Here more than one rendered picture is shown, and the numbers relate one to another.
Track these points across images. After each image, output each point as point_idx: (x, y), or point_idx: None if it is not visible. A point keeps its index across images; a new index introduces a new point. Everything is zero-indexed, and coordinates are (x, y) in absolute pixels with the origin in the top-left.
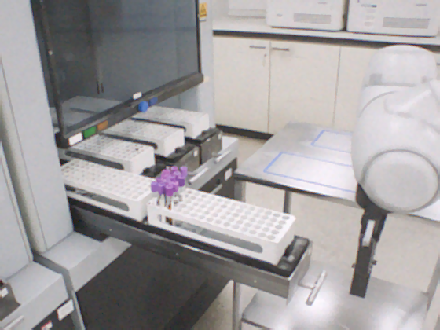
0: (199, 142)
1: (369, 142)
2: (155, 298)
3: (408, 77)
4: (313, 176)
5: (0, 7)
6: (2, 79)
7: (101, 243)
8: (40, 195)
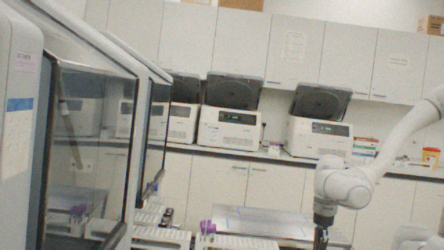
0: (169, 216)
1: (347, 185)
2: None
3: (338, 166)
4: (256, 228)
5: (141, 117)
6: (134, 158)
7: None
8: (127, 239)
